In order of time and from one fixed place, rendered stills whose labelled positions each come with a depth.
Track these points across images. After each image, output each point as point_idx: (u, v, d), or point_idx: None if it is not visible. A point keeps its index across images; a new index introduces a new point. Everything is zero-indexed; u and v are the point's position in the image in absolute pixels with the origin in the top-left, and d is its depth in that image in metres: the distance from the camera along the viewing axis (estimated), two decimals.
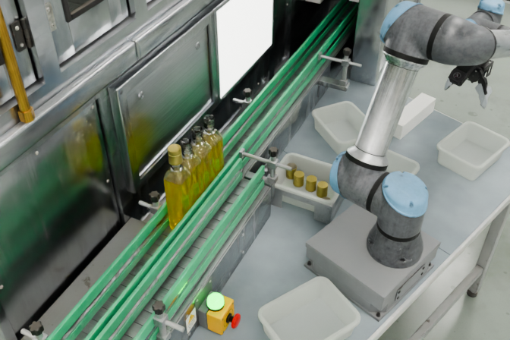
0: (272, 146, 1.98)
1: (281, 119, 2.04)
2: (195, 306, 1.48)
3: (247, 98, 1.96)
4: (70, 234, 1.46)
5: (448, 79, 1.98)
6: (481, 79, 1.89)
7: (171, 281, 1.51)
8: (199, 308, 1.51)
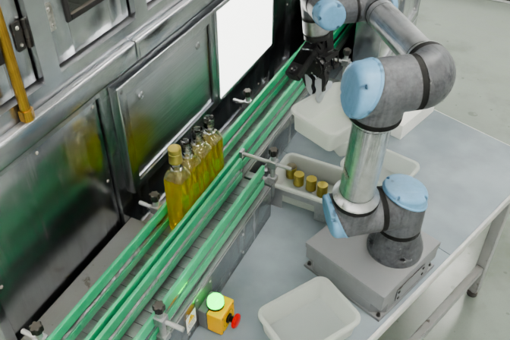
0: (272, 146, 1.98)
1: (281, 119, 2.04)
2: (195, 306, 1.48)
3: (247, 98, 1.96)
4: (70, 234, 1.46)
5: (306, 87, 1.73)
6: (322, 75, 1.66)
7: (171, 281, 1.51)
8: (199, 308, 1.51)
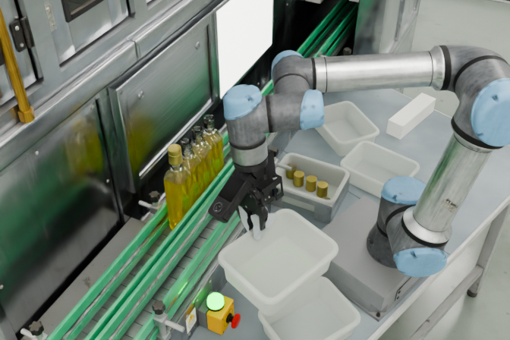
0: (272, 146, 1.98)
1: None
2: (195, 306, 1.48)
3: None
4: (70, 234, 1.46)
5: (241, 221, 1.31)
6: (259, 212, 1.24)
7: (171, 281, 1.51)
8: (199, 308, 1.51)
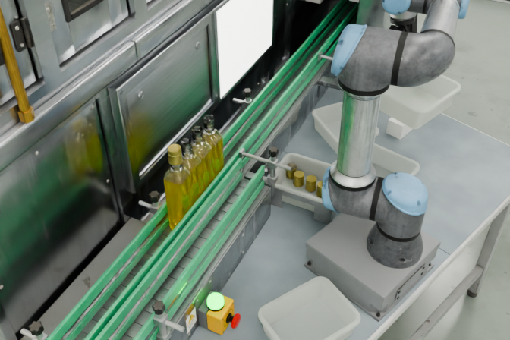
0: (272, 146, 1.98)
1: (281, 119, 2.04)
2: (195, 306, 1.48)
3: (247, 98, 1.96)
4: (70, 234, 1.46)
5: None
6: None
7: (171, 281, 1.51)
8: (199, 308, 1.51)
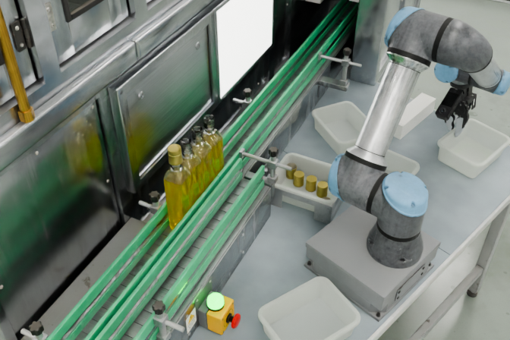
0: (272, 146, 1.98)
1: (281, 119, 2.04)
2: (195, 306, 1.48)
3: (247, 98, 1.96)
4: (70, 234, 1.46)
5: (446, 124, 2.07)
6: (464, 115, 2.00)
7: (171, 281, 1.51)
8: (199, 308, 1.51)
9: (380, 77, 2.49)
